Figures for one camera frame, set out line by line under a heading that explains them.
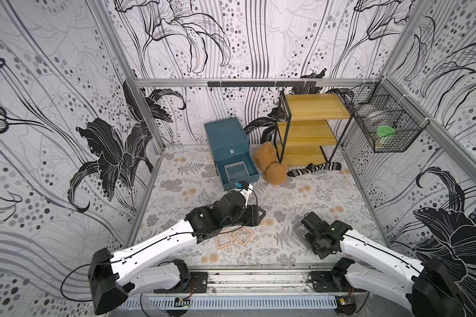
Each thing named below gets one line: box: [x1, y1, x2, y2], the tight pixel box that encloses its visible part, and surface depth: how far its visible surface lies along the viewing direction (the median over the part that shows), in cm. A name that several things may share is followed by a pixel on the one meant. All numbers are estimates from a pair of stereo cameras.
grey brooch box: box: [224, 160, 250, 182], surface depth 101 cm
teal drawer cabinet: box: [204, 116, 260, 191], surface depth 98 cm
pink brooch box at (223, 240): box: [215, 232, 234, 249], surface depth 84 cm
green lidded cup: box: [374, 125, 397, 149], surface depth 81 cm
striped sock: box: [286, 161, 342, 177], surface depth 109 cm
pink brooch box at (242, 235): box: [232, 226, 254, 246], surface depth 86 cm
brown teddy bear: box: [252, 141, 288, 186], surface depth 102 cm
